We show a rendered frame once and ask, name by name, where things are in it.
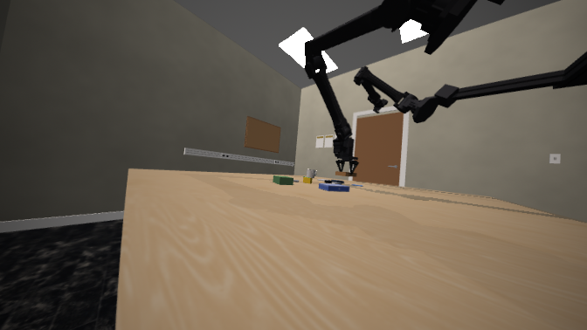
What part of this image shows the green rectangular box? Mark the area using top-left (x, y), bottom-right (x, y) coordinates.
top-left (273, 175), bottom-right (294, 185)

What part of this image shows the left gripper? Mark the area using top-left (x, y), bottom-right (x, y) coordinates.
top-left (335, 156), bottom-right (359, 175)

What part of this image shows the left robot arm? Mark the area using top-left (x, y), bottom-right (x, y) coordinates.
top-left (304, 0), bottom-right (459, 157)

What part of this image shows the blue and white cardboard box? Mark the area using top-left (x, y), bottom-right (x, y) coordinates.
top-left (319, 183), bottom-right (349, 192)

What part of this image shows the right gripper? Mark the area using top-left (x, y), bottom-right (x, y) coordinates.
top-left (373, 99), bottom-right (389, 113)

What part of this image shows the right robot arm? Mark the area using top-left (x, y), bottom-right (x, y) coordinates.
top-left (354, 66), bottom-right (423, 113)

